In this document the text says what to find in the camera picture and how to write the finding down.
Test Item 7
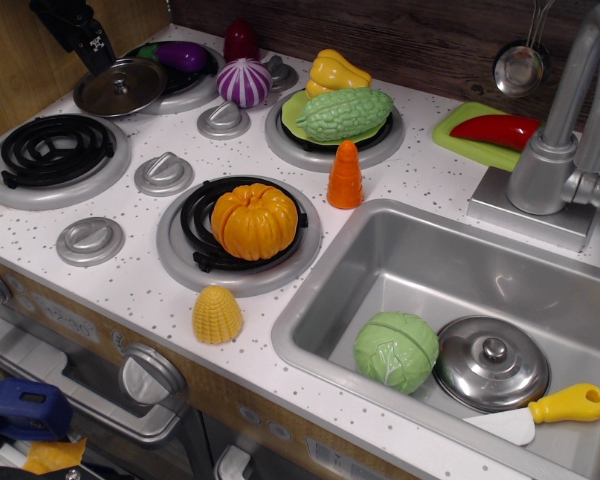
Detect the red toy chili pepper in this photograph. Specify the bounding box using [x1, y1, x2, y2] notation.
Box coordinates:
[450, 114, 543, 152]

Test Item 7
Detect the blue clamp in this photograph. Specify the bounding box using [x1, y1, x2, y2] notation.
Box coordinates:
[0, 377, 73, 441]

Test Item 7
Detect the steel lid in sink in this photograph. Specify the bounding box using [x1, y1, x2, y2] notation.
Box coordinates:
[434, 316, 551, 413]

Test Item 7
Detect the grey stove knob front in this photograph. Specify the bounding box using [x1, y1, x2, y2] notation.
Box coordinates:
[56, 217, 125, 268]

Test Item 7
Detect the yellow cloth piece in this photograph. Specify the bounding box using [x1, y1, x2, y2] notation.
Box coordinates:
[23, 438, 87, 475]

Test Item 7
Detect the steel pot lid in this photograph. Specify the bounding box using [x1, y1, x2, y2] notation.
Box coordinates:
[73, 57, 167, 117]

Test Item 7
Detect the back left stove burner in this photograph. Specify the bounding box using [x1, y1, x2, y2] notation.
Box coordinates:
[124, 42, 226, 115]

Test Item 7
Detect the light green toy plate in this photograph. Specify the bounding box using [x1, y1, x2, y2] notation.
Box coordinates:
[280, 90, 389, 146]

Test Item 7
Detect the purple toy eggplant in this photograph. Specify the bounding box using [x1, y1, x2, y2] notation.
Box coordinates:
[136, 41, 209, 73]

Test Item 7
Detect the stove burner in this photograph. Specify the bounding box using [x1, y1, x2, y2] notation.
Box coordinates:
[156, 176, 322, 297]
[264, 93, 405, 173]
[0, 114, 131, 211]
[124, 42, 226, 115]

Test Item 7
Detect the yellow toy bell pepper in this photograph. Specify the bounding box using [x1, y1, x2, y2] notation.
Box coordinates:
[305, 49, 372, 99]

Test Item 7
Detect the orange toy pumpkin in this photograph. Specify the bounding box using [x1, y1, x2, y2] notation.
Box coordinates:
[211, 183, 299, 261]

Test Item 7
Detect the dark red toy vegetable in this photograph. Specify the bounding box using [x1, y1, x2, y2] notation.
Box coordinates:
[223, 18, 260, 62]

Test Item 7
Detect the grey toy sink basin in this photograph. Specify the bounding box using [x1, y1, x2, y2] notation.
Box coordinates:
[272, 200, 600, 479]

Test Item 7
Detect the purple striped toy onion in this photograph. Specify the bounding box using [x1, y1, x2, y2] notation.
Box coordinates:
[216, 58, 273, 109]

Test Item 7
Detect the grey stove knob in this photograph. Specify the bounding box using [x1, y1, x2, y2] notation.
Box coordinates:
[56, 217, 125, 268]
[197, 101, 251, 140]
[264, 55, 299, 92]
[134, 152, 194, 197]

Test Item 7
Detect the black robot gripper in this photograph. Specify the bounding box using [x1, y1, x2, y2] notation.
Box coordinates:
[29, 0, 117, 76]

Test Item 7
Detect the yellow toy corn piece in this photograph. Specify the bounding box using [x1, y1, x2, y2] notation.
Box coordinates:
[192, 285, 244, 344]

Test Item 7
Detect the back right stove burner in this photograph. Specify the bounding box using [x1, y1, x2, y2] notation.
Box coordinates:
[264, 93, 405, 173]

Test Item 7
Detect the yellow handled toy knife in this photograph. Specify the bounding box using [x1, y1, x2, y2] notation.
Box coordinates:
[464, 383, 600, 446]

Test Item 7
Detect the grey stove knob back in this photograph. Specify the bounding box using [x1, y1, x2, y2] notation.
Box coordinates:
[264, 55, 299, 92]

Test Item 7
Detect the green toy cabbage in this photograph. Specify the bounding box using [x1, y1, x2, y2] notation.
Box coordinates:
[353, 311, 439, 395]

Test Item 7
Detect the front right stove burner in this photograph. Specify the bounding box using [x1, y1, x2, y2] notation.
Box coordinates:
[156, 176, 322, 297]

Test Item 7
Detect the orange toy carrot piece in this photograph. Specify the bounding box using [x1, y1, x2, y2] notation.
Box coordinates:
[327, 140, 364, 210]

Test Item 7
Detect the front left stove burner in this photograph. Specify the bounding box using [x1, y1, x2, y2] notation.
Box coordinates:
[0, 114, 131, 211]

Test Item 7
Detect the grey stove knob upper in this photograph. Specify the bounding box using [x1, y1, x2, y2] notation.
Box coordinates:
[197, 101, 251, 140]

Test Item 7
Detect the green toy cutting board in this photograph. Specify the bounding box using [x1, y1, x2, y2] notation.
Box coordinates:
[432, 102, 521, 172]

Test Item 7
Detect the green toy bitter gourd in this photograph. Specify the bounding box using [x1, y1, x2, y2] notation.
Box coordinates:
[296, 87, 394, 142]

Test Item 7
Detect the silver toy faucet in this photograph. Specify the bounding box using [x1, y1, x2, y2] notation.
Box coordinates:
[467, 3, 600, 251]

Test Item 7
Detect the grey stove knob middle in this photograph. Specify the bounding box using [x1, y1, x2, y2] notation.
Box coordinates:
[134, 152, 194, 197]

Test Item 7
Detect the silver oven door handle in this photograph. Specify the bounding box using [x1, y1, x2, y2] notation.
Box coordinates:
[0, 260, 190, 450]

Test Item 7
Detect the hanging steel ladle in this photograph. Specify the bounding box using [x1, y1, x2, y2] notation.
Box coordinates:
[492, 0, 555, 98]

